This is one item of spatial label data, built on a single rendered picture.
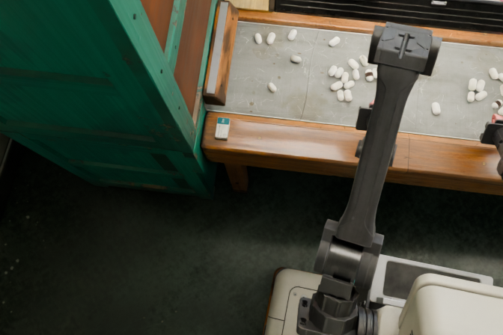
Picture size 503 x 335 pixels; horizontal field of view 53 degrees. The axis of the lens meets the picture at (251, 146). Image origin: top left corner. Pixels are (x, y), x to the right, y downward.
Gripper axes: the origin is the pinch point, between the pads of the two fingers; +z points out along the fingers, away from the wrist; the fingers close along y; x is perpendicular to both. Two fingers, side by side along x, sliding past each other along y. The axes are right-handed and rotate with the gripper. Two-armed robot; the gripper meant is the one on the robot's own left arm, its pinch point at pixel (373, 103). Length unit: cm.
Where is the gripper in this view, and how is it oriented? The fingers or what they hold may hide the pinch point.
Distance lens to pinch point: 141.4
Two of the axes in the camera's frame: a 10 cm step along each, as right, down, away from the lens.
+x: -0.6, 8.2, 5.7
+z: 1.0, -5.7, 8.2
